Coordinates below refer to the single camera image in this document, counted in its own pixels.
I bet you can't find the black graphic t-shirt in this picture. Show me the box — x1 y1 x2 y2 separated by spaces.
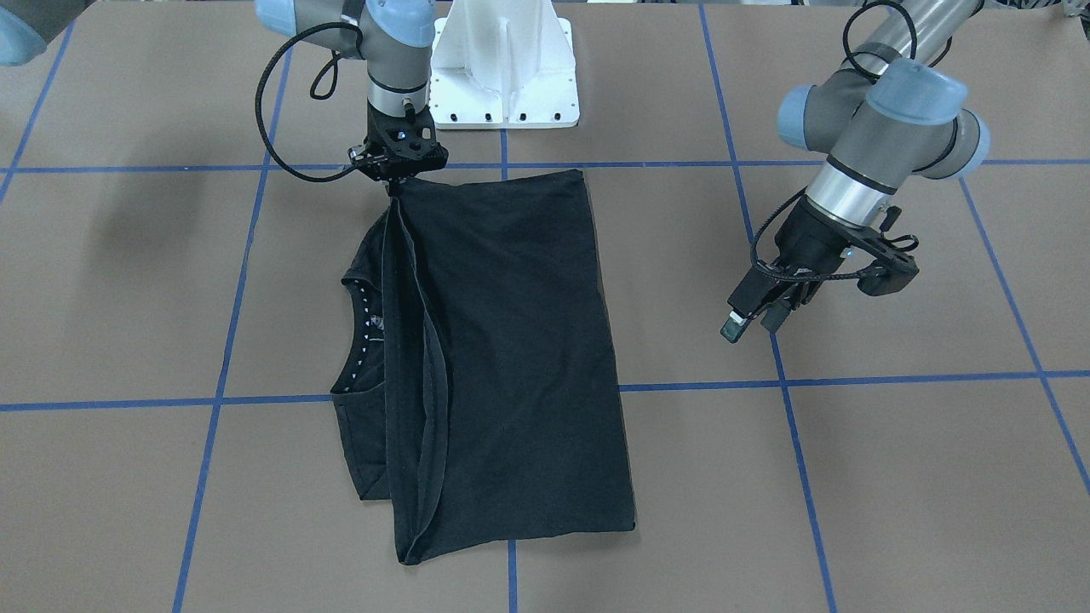
330 169 637 565

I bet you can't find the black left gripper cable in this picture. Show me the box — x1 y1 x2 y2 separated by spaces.
749 187 879 284

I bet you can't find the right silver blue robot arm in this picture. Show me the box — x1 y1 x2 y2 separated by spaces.
254 1 449 197

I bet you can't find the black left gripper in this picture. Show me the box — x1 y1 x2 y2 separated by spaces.
720 199 857 344

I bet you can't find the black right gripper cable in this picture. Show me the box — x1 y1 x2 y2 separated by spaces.
253 21 371 184

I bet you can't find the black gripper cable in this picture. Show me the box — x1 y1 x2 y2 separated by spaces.
749 187 879 284
253 21 371 184

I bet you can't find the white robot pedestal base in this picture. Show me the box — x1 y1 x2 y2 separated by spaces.
429 1 581 129

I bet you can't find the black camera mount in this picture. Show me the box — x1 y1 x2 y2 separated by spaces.
847 206 919 296

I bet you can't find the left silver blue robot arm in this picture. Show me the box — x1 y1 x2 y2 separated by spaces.
720 1 991 342

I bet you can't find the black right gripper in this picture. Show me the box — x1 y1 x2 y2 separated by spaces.
349 104 449 199

